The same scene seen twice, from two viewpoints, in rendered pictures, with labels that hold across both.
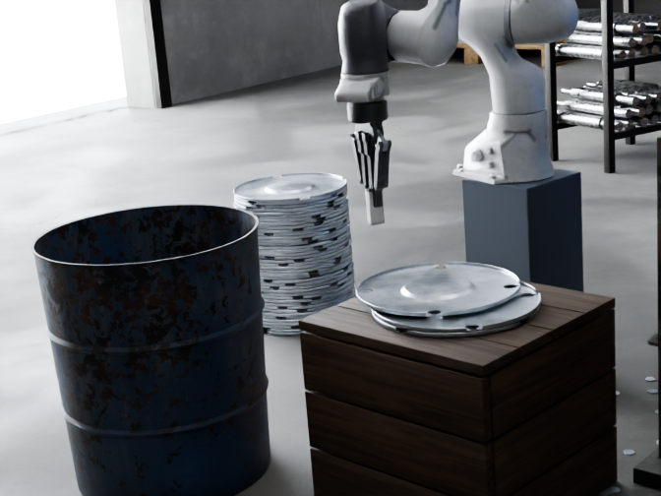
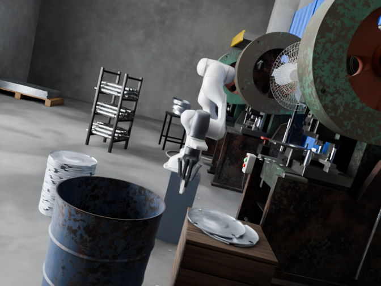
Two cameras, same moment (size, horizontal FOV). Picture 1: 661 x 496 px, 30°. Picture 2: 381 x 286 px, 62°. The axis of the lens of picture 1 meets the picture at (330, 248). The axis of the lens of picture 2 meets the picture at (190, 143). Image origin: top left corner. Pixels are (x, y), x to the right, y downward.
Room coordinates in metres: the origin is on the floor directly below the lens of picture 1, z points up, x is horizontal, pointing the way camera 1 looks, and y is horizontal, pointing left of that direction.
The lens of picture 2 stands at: (1.23, 1.05, 0.94)
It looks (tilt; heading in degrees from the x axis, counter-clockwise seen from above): 9 degrees down; 313
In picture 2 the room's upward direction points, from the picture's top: 15 degrees clockwise
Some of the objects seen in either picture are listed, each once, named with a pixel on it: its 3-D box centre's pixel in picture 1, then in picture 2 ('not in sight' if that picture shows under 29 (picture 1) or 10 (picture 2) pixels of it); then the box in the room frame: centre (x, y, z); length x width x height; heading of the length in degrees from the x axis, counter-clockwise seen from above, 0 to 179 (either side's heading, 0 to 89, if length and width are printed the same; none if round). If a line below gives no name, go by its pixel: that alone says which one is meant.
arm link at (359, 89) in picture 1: (361, 88); (197, 143); (2.24, -0.08, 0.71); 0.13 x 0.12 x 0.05; 114
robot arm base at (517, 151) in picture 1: (505, 141); (183, 159); (2.60, -0.39, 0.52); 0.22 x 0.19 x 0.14; 41
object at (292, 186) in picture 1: (290, 186); (73, 158); (3.07, 0.09, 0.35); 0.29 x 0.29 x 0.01
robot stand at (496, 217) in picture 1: (524, 276); (178, 204); (2.57, -0.42, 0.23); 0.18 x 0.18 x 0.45; 41
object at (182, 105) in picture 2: not in sight; (177, 124); (4.81, -2.39, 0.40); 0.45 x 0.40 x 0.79; 151
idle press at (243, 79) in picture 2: not in sight; (282, 122); (3.09, -2.38, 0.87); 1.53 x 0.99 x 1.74; 47
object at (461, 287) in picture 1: (438, 287); (216, 221); (2.08, -0.18, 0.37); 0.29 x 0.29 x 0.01
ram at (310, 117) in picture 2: not in sight; (323, 110); (2.06, -0.93, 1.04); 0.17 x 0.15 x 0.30; 49
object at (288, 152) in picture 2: not in sight; (287, 154); (2.15, -0.83, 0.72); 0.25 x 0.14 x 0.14; 49
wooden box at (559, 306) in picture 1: (460, 402); (217, 263); (2.02, -0.21, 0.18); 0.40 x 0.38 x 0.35; 45
